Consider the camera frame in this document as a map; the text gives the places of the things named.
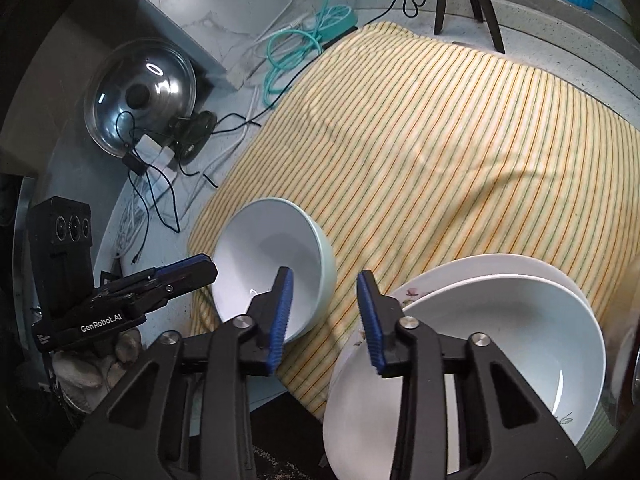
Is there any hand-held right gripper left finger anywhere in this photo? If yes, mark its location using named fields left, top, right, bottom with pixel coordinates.
left=57, top=266, right=295, bottom=480

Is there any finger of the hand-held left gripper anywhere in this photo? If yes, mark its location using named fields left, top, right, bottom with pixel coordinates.
left=92, top=262, right=220, bottom=314
left=107, top=254, right=214, bottom=287

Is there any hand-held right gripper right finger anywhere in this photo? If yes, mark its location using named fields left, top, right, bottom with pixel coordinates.
left=356, top=270, right=587, bottom=480

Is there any pale green bowl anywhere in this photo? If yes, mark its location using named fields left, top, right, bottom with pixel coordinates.
left=212, top=197, right=339, bottom=345

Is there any white oval plate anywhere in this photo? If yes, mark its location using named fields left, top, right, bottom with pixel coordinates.
left=322, top=272, right=619, bottom=479

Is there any person's left hand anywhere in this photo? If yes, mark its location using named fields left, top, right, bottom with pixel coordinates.
left=52, top=327, right=142, bottom=402

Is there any white charger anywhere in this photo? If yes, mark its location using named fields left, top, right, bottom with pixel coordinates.
left=135, top=133, right=179, bottom=182

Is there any black round stand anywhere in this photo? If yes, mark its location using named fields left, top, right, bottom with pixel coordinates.
left=169, top=111, right=219, bottom=166

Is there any stainless steel pot lid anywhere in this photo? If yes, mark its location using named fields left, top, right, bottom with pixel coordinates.
left=82, top=39, right=197, bottom=157

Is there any yellow striped cloth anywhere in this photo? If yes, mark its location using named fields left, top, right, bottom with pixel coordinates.
left=187, top=20, right=640, bottom=461

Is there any black cables and adapter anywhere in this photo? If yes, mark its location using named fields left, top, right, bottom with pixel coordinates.
left=114, top=110, right=267, bottom=234

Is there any white cable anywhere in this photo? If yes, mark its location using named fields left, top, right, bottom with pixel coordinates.
left=199, top=12, right=321, bottom=188

